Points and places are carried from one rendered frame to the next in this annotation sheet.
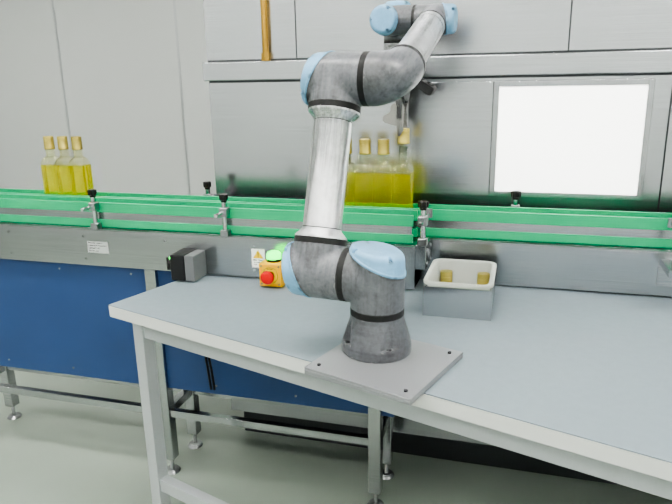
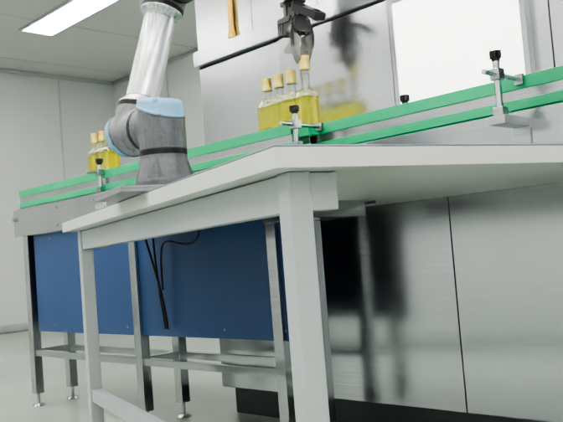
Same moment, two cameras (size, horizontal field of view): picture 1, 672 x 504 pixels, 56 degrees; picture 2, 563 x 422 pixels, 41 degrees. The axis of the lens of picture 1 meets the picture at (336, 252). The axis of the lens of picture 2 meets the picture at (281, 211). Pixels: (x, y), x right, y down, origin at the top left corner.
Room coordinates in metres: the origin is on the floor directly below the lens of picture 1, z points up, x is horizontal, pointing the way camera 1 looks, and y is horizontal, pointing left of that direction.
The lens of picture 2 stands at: (-0.20, -1.21, 0.59)
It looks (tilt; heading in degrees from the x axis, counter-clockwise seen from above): 3 degrees up; 29
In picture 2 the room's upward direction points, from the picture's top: 4 degrees counter-clockwise
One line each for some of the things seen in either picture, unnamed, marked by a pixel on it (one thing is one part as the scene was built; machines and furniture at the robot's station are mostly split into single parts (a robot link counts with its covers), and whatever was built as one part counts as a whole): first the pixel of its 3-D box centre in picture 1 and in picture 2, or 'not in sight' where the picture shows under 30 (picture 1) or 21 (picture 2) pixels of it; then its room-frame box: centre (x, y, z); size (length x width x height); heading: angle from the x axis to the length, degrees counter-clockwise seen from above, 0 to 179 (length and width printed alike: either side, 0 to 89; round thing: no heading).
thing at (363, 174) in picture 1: (365, 197); (281, 128); (1.90, -0.09, 0.99); 0.06 x 0.06 x 0.21; 73
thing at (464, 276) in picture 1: (460, 286); not in sight; (1.60, -0.33, 0.80); 0.22 x 0.17 x 0.09; 163
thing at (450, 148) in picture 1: (484, 139); (389, 58); (1.93, -0.46, 1.15); 0.90 x 0.03 x 0.34; 73
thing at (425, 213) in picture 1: (424, 221); (301, 127); (1.72, -0.25, 0.95); 0.17 x 0.03 x 0.12; 163
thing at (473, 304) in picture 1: (461, 286); not in sight; (1.62, -0.34, 0.79); 0.27 x 0.17 x 0.08; 163
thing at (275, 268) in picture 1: (274, 272); not in sight; (1.78, 0.18, 0.79); 0.07 x 0.07 x 0.07; 73
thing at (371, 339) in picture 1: (376, 327); (164, 170); (1.28, -0.09, 0.82); 0.15 x 0.15 x 0.10
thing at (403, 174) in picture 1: (402, 198); (308, 121); (1.87, -0.20, 0.99); 0.06 x 0.06 x 0.21; 73
